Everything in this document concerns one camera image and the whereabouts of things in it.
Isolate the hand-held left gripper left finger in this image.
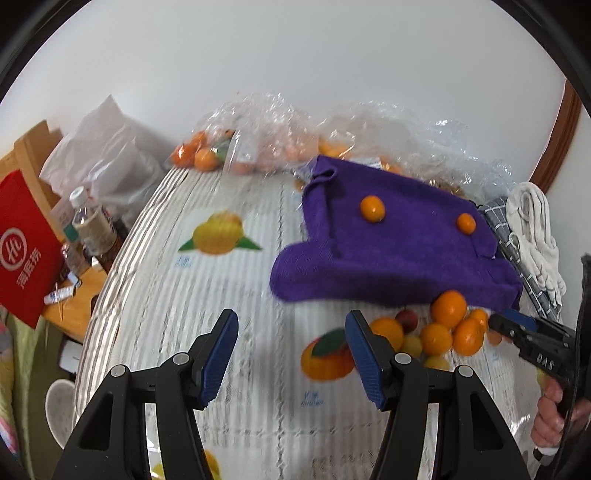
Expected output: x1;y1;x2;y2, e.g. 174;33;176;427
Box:
52;308;240;480

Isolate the small red fruit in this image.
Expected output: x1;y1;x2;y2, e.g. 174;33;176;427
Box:
395;309;419;333

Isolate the white plastic bag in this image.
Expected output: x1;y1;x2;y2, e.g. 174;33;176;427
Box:
39;95;169;217

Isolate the clear plastic bottle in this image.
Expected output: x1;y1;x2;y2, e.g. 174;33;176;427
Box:
69;185;100;232

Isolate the person's right hand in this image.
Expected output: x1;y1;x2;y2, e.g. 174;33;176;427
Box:
531;382;591;455

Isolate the green blanket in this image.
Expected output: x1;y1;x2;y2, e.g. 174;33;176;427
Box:
0;307;84;480

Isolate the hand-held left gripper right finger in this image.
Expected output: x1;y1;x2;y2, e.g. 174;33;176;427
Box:
345;309;532;480

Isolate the fruit-print table cover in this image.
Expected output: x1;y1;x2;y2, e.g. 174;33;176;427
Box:
74;164;541;480

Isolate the small white tube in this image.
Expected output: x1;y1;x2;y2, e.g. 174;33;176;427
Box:
44;285;77;305

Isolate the clear jar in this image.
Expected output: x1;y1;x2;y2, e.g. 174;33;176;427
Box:
74;208;118;257

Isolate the wooden door frame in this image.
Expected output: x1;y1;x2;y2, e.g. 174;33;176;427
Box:
529;80;583;195

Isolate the grey checkered cloth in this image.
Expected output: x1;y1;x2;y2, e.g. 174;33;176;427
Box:
478;197;561;319

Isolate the clear plastic bag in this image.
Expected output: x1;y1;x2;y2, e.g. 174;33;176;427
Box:
173;92;319;176
318;104;515;204

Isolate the purple cloth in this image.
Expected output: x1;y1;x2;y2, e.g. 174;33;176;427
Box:
270;155;524;311

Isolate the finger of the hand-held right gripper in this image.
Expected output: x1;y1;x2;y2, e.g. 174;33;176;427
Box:
503;310;578;352
489;314;539;354

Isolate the small white box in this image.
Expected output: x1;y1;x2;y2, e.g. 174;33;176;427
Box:
59;340;84;374

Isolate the large orange mandarin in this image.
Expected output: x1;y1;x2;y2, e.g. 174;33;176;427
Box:
430;290;468;326

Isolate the wooden side table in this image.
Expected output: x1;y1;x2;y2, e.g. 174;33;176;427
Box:
41;263;109;342

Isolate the small yellow-green fruit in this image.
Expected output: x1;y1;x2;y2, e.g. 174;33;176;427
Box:
399;333;424;357

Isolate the white bowl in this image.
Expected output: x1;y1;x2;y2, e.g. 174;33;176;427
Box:
45;379;77;450

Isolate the red bag with white logo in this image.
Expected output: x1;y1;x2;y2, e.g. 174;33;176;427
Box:
0;169;65;329

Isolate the small brown bottle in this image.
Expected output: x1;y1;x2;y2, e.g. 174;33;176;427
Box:
62;242;93;278

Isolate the white towel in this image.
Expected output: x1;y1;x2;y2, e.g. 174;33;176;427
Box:
505;181;568;319

